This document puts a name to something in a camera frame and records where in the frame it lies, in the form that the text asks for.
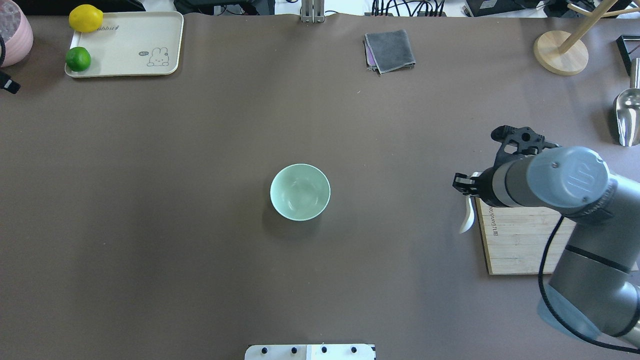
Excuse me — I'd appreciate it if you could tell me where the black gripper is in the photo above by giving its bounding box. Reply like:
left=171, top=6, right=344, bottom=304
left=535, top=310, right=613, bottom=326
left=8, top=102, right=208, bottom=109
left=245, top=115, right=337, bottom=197
left=452, top=169, right=497, bottom=201

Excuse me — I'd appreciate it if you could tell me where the wooden mug tree stand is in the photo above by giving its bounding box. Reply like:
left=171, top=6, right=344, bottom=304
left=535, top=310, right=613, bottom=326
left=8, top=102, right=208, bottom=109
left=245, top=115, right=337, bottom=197
left=533, top=0, right=640, bottom=76

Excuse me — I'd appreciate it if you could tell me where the steel scoop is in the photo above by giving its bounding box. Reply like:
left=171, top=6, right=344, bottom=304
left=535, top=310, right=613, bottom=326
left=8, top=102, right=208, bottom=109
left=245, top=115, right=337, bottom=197
left=614, top=58, right=640, bottom=147

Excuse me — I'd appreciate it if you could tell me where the yellow lemon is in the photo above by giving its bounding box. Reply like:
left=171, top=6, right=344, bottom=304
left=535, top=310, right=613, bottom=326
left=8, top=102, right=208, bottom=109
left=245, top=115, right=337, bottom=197
left=68, top=4, right=105, bottom=33

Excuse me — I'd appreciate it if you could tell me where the white ceramic spoon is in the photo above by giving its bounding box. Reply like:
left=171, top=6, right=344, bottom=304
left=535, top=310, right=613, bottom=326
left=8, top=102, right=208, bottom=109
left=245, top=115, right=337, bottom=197
left=458, top=194, right=476, bottom=234

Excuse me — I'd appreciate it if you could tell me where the bamboo cutting board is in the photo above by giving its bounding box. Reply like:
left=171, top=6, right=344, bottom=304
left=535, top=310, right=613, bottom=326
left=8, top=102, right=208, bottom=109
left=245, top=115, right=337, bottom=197
left=474, top=197, right=639, bottom=276

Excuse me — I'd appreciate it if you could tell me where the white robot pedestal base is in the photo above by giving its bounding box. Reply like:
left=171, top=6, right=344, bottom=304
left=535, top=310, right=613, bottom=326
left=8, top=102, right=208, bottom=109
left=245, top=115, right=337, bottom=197
left=244, top=343, right=377, bottom=360

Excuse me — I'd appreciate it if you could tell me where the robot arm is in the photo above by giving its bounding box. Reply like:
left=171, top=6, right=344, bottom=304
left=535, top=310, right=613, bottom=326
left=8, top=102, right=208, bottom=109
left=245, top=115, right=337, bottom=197
left=452, top=146, right=640, bottom=354

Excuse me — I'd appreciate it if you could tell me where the black box frame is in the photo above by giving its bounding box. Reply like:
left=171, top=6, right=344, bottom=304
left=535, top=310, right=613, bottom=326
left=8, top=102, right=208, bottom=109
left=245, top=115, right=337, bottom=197
left=615, top=34, right=640, bottom=76

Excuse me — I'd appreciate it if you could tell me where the cream rabbit tray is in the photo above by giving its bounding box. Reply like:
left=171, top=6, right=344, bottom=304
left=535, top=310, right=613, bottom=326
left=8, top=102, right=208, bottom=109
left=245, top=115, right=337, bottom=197
left=64, top=11, right=185, bottom=78

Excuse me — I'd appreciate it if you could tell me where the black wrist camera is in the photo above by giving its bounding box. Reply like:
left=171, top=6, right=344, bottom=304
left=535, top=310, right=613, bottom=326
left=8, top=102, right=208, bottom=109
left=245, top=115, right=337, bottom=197
left=490, top=125, right=560, bottom=168

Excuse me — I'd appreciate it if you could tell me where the aluminium frame post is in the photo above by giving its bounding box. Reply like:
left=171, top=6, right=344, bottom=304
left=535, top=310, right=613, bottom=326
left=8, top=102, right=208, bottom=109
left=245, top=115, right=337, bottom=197
left=300, top=0, right=325, bottom=24

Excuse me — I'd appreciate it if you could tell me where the green lime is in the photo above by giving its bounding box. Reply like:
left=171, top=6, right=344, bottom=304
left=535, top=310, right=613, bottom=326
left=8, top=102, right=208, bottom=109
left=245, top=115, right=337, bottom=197
left=65, top=47, right=92, bottom=72

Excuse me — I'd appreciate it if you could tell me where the mint green bowl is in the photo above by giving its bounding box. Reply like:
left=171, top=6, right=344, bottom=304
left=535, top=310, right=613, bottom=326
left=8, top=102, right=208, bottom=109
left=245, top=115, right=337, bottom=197
left=269, top=163, right=332, bottom=222

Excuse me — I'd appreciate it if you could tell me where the pink bowl of ice cubes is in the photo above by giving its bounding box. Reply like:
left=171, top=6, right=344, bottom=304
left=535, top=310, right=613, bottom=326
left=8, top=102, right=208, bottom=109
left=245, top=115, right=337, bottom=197
left=0, top=0, right=34, bottom=68

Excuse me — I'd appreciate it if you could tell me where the grey folded cloth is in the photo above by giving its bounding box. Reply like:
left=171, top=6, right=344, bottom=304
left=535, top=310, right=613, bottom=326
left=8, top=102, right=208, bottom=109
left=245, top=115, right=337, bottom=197
left=363, top=29, right=416, bottom=75

